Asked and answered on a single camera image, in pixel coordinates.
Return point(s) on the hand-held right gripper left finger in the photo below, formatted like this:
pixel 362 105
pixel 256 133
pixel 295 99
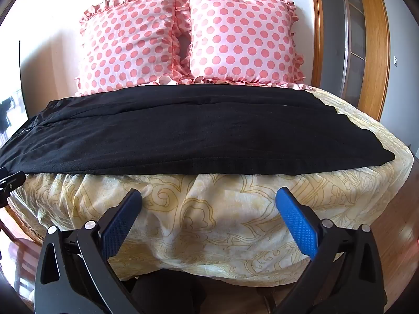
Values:
pixel 119 225

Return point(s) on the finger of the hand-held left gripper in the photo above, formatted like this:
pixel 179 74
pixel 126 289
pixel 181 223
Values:
pixel 11 183

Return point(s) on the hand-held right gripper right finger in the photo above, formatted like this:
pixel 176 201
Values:
pixel 298 225

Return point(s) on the black pants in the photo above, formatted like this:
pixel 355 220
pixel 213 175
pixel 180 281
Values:
pixel 196 130

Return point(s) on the bright window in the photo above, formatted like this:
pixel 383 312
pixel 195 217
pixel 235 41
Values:
pixel 13 114

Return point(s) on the person's leg in black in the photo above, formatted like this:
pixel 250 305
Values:
pixel 163 294

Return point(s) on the yellow patterned bedspread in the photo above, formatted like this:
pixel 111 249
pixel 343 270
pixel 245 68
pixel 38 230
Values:
pixel 212 222

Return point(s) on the wooden chair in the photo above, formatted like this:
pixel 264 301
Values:
pixel 19 268

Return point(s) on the pink polka dot ruffled pillow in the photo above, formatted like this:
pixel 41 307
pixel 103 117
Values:
pixel 242 39
pixel 131 45

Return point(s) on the wooden framed door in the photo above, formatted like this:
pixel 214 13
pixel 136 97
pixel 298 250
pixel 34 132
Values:
pixel 373 39

